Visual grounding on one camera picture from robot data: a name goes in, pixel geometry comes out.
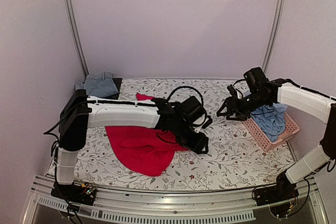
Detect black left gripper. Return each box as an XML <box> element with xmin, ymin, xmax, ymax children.
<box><xmin>172</xmin><ymin>119</ymin><xmax>209</xmax><ymax>154</ymax></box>

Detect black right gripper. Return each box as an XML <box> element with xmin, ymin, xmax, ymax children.
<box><xmin>216</xmin><ymin>91</ymin><xmax>269</xmax><ymax>121</ymax></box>

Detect red t-shirt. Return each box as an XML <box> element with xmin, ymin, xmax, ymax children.
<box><xmin>104</xmin><ymin>92</ymin><xmax>190</xmax><ymax>177</ymax></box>

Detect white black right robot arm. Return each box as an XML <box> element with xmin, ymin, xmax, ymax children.
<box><xmin>216</xmin><ymin>67</ymin><xmax>335</xmax><ymax>206</ymax></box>

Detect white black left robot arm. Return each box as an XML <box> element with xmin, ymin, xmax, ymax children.
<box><xmin>44</xmin><ymin>89</ymin><xmax>210</xmax><ymax>200</ymax></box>

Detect floral patterned tablecloth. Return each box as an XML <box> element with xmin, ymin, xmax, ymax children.
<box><xmin>74</xmin><ymin>79</ymin><xmax>294</xmax><ymax>191</ymax></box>

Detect light blue crumpled shirt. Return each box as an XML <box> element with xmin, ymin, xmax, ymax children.
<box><xmin>250</xmin><ymin>103</ymin><xmax>287</xmax><ymax>143</ymax></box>

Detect pink perforated plastic basket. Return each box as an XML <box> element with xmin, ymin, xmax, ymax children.
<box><xmin>243</xmin><ymin>112</ymin><xmax>300</xmax><ymax>152</ymax></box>

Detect folded black striped garment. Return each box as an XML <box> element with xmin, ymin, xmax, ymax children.
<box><xmin>106</xmin><ymin>78</ymin><xmax>123</xmax><ymax>100</ymax></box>

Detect folded light blue jeans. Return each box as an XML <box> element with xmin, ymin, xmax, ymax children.
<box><xmin>75</xmin><ymin>72</ymin><xmax>119</xmax><ymax>98</ymax></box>

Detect aluminium front rail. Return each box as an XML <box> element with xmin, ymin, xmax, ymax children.
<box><xmin>22</xmin><ymin>175</ymin><xmax>329</xmax><ymax>223</ymax></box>

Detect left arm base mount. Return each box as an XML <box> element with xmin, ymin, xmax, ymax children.
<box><xmin>51</xmin><ymin>182</ymin><xmax>97</xmax><ymax>206</ymax></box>

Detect aluminium frame post right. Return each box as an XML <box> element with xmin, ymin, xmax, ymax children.
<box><xmin>261</xmin><ymin>0</ymin><xmax>285</xmax><ymax>73</ymax></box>

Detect aluminium frame post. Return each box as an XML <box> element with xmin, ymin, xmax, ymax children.
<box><xmin>261</xmin><ymin>0</ymin><xmax>285</xmax><ymax>73</ymax></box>
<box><xmin>64</xmin><ymin>0</ymin><xmax>89</xmax><ymax>77</ymax></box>

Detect aluminium frame post left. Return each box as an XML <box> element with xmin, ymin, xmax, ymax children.
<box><xmin>64</xmin><ymin>0</ymin><xmax>89</xmax><ymax>77</ymax></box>

